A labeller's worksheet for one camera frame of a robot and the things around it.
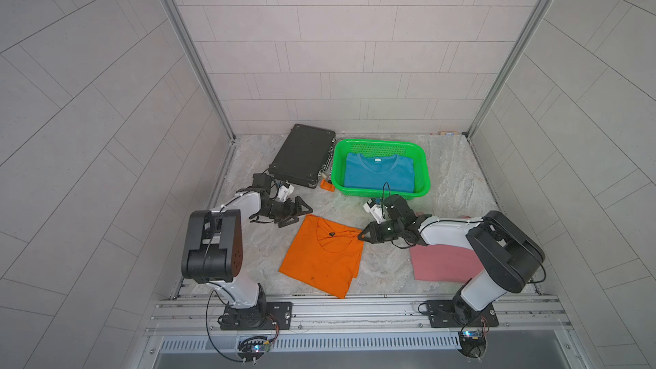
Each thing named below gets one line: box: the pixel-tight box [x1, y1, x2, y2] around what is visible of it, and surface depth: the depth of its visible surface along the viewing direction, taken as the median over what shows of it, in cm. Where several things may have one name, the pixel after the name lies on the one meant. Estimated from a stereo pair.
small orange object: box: [319, 178, 336, 193], surface depth 100 cm
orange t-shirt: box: [278, 214, 364, 299], surface depth 83 cm
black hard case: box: [268, 123, 337, 189], surface depth 105 cm
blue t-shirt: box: [344, 152, 416, 194], surface depth 104 cm
